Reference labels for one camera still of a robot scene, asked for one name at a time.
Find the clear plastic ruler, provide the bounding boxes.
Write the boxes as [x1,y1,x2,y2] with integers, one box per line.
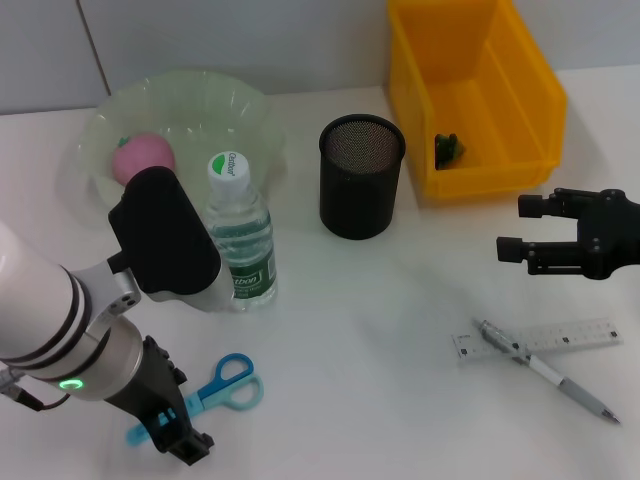
[451,315,625,369]

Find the blue scissors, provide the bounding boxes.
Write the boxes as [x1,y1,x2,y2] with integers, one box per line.
[124,352,265,449]

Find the yellow plastic bin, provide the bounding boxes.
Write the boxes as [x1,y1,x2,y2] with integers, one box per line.
[387,0,569,201]

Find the white and grey pen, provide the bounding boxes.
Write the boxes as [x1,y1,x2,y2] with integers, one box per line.
[473,318,622,425]

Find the clear green-label water bottle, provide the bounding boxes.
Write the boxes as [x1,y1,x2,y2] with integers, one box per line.
[202,151,279,313]

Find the black mesh pen holder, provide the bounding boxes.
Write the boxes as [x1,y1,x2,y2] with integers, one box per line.
[318,114,407,241]

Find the translucent green fruit plate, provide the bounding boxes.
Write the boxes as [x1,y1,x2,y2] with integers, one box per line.
[74,69,291,222]

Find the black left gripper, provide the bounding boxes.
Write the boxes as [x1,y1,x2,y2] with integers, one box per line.
[107,335,216,467]

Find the pink toy peach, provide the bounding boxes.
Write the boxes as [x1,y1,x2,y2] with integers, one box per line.
[110,131,177,187]

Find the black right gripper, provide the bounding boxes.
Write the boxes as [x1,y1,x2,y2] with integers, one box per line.
[496,187,640,282]

